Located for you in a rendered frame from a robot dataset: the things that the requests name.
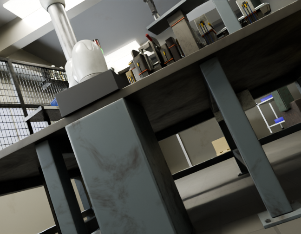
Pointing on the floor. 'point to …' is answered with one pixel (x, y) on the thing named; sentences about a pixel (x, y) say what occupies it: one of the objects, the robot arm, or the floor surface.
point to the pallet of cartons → (220, 146)
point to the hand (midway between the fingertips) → (158, 19)
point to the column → (127, 172)
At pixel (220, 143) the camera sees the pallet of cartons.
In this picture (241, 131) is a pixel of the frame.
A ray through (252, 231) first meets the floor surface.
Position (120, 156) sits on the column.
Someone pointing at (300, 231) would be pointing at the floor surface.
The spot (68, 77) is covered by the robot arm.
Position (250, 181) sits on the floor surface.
